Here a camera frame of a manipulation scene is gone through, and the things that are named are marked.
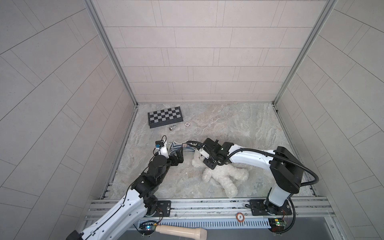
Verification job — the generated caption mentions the blue white striped knit sweater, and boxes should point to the blue white striped knit sweater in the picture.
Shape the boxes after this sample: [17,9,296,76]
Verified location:
[167,142,195,156]

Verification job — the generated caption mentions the white plush teddy bear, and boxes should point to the white plush teddy bear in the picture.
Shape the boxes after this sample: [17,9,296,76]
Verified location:
[192,150,249,198]

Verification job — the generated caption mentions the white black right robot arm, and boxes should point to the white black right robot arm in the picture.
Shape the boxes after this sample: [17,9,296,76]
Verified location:
[198,138,304,215]

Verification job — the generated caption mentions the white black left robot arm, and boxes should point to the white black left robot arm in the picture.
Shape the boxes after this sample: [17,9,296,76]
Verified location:
[67,147,184,240]

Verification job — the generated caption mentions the small silver metal jar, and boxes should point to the small silver metal jar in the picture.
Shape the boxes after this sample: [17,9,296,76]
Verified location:
[169,125,177,131]

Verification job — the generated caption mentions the folded black chess board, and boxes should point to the folded black chess board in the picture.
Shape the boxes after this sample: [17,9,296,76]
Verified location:
[148,107,184,129]

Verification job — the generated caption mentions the red round sticker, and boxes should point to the red round sticker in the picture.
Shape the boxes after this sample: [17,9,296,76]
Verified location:
[236,213,245,223]

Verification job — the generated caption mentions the left green circuit board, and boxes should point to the left green circuit board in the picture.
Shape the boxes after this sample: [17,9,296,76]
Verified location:
[138,221,158,236]

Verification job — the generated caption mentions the green circuit board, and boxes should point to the green circuit board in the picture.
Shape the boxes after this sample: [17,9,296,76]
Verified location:
[268,218,286,233]
[138,221,158,236]

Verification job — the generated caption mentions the right green circuit board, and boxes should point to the right green circuit board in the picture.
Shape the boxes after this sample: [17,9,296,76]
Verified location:
[268,218,286,233]

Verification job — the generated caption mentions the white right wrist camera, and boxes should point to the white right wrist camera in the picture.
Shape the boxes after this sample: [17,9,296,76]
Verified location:
[199,147,210,159]

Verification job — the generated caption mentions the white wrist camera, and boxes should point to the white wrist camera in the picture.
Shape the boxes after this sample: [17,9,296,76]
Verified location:
[199,147,210,159]
[155,140,169,159]

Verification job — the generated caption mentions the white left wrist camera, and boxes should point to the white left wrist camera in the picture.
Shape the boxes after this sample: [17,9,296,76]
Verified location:
[155,140,169,159]

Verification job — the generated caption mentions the beige wooden handle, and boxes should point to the beige wooden handle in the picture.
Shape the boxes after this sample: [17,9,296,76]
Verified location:
[155,225,208,240]

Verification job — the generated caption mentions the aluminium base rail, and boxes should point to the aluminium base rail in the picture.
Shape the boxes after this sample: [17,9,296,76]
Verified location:
[137,197,335,228]

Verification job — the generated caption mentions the aluminium corner frame post left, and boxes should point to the aluminium corner frame post left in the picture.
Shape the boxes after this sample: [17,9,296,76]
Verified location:
[83,0,139,108]

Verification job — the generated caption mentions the aluminium corner frame post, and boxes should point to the aluminium corner frame post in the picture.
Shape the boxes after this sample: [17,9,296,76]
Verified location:
[83,0,139,108]
[273,0,338,107]

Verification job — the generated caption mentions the aluminium corner frame post right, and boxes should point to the aluminium corner frame post right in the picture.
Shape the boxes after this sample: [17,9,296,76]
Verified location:
[273,0,338,107]

